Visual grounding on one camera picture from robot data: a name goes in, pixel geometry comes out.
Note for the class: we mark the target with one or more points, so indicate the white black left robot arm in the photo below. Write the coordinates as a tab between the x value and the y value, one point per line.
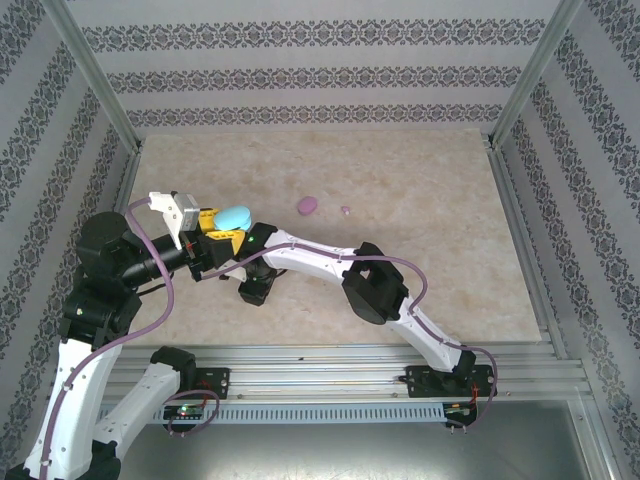
75	400

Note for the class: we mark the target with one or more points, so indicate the wide aluminium mounting rail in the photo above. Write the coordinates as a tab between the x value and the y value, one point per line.
320	370

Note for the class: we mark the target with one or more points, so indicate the pink earbud charging case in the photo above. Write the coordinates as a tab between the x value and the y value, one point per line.
307	205

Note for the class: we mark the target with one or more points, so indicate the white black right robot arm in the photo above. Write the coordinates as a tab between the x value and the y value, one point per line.
310	252

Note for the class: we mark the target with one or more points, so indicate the aluminium table side rail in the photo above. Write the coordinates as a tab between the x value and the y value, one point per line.
515	200
125	180

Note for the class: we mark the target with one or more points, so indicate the blue earbud charging case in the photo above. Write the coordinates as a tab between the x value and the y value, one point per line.
234	217

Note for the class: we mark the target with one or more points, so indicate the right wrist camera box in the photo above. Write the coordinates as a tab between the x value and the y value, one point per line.
237	274

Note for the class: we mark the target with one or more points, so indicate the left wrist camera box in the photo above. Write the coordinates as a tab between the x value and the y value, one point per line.
185	212

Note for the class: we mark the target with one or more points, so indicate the aluminium frame post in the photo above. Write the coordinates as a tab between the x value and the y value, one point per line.
597	440
94	75
532	75

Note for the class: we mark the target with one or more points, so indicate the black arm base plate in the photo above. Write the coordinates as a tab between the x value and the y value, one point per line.
215	382
420	382

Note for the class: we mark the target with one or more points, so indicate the shiny sheet metal panel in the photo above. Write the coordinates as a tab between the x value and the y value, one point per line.
320	455

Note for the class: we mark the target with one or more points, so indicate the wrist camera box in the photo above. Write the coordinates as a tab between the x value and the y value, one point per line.
237	274
185	212

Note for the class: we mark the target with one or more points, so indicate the small controller circuit board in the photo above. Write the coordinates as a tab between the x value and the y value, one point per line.
185	411
457	409

